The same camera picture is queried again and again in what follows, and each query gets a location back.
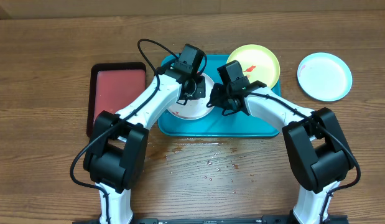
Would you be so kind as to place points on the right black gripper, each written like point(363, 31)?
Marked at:
point(220, 102)

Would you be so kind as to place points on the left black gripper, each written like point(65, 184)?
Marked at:
point(201, 93)

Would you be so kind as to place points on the white plate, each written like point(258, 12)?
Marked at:
point(194, 109)

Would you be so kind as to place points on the light blue plate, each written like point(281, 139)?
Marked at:
point(324, 77)

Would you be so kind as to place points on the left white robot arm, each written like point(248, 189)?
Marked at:
point(115, 154)

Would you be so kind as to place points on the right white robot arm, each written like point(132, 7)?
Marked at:
point(319, 155)

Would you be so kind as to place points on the teal plastic tray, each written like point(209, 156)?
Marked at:
point(214, 124)

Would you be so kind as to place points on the black tray with red liquid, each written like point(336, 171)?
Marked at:
point(112, 87)

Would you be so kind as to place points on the yellow-green plate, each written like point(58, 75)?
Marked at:
point(258, 64)

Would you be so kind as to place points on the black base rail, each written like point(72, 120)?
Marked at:
point(211, 221)

